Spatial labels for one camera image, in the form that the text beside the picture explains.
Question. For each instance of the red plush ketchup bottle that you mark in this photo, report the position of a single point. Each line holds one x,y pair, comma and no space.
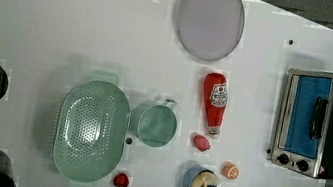
215,101

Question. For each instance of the green perforated strainer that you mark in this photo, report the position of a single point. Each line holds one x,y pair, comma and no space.
91,129

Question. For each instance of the green metal cup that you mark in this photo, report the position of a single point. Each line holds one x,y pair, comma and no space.
155,123

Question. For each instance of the red plush strawberry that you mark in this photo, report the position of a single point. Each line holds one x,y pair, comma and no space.
201,143

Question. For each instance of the lavender round plate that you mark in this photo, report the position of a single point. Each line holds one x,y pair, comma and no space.
210,29

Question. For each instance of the blue bowl with chips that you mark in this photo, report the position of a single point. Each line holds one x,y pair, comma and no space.
198,176

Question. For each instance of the small red round toy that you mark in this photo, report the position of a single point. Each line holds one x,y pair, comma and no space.
121,180

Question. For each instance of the orange slice toy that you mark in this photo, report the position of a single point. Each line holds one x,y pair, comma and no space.
230,171

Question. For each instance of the silver black toaster oven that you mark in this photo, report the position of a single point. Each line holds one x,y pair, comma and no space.
304,136

